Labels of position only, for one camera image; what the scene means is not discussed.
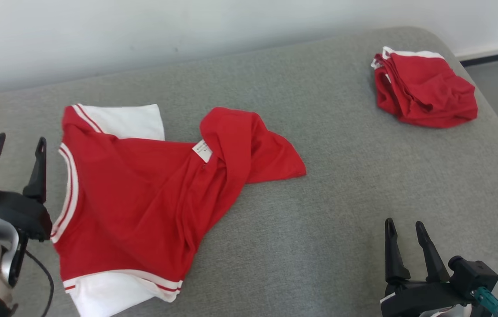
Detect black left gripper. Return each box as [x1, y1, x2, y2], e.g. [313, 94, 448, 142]
[0, 133, 53, 241]

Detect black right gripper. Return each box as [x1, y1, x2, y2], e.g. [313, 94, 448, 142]
[380, 217, 472, 317]

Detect red jersey with white sleeves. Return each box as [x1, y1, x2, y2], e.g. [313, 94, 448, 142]
[50, 103, 307, 317]

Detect red shorts with white stripe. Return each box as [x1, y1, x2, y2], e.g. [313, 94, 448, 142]
[371, 46, 479, 129]

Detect dark baseboard strip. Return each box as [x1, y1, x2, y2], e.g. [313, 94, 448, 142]
[458, 48, 498, 67]

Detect teal cable connector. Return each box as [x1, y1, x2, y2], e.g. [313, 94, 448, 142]
[473, 287, 498, 317]

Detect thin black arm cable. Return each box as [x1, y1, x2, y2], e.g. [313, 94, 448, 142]
[24, 250, 55, 317]

